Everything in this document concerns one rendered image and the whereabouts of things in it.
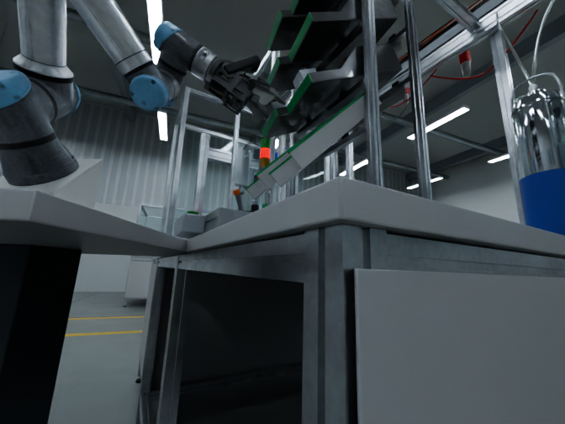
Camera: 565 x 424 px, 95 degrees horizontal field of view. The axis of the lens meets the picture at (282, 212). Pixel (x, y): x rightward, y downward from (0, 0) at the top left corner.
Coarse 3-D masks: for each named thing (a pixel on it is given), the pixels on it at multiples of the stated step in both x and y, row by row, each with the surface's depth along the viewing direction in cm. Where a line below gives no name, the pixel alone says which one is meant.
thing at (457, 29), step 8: (496, 0) 128; (504, 0) 125; (480, 8) 134; (488, 8) 130; (480, 16) 133; (456, 24) 144; (448, 32) 147; (456, 32) 143; (440, 40) 151; (448, 40) 147; (424, 48) 160; (432, 48) 155; (424, 56) 159; (408, 64) 169; (400, 72) 173; (392, 80) 179
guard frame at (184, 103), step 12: (204, 96) 182; (180, 108) 196; (180, 132) 169; (204, 132) 231; (216, 132) 236; (180, 144) 169; (180, 156) 167; (168, 168) 211; (168, 180) 208; (168, 216) 157; (168, 228) 156
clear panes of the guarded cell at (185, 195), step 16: (176, 128) 216; (176, 144) 195; (192, 144) 224; (224, 144) 240; (192, 160) 222; (320, 160) 240; (192, 176) 220; (208, 176) 227; (224, 176) 234; (304, 176) 260; (320, 176) 236; (192, 192) 217; (208, 192) 224; (224, 192) 232; (176, 208) 209; (192, 208) 215; (208, 208) 222
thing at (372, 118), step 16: (368, 0) 61; (368, 16) 60; (368, 32) 60; (416, 32) 70; (368, 48) 59; (416, 48) 69; (368, 64) 58; (416, 64) 68; (368, 80) 58; (416, 80) 66; (368, 96) 57; (416, 96) 66; (368, 112) 56; (416, 112) 66; (368, 128) 55; (416, 128) 65; (368, 144) 55; (416, 144) 64; (336, 160) 93; (368, 160) 54; (416, 160) 63; (336, 176) 91; (368, 176) 54; (288, 192) 82
